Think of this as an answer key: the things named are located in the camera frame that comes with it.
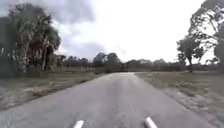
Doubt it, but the distant line of trees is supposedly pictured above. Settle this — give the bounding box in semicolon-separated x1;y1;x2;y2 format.
49;52;188;74

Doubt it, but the grey asphalt road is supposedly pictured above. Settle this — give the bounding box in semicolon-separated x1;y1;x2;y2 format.
0;72;218;128

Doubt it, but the robot's own part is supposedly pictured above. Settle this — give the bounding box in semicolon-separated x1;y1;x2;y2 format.
72;119;85;128
144;116;158;128

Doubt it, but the patchy grass verge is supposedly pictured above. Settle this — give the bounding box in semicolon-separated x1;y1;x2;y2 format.
0;68;108;113
133;70;224;128

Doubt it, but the small dark tree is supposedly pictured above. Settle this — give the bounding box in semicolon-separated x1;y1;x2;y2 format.
175;35;205;74

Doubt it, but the clump of palm trees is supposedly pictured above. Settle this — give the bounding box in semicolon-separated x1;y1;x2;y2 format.
0;3;63;78

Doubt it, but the large tree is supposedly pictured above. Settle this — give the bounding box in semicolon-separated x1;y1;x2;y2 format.
187;0;224;68

